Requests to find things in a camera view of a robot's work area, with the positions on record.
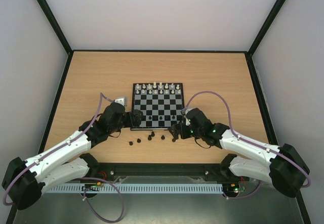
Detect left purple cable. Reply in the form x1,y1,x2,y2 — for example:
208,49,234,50
1,93,125,222

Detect black aluminium rail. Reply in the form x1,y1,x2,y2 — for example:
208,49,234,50
98,163,250,183

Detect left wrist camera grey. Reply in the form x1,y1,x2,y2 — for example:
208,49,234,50
114,97,128,107

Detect black and white chessboard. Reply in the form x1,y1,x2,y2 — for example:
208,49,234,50
131,82,185,130

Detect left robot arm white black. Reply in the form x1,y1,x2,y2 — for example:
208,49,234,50
2,102,143,210

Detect light blue cable duct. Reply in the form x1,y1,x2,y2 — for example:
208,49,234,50
48,183,223,194

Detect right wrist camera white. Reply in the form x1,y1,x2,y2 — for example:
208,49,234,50
181,108,192,126

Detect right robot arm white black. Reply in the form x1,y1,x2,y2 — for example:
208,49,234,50
169,108,310,198

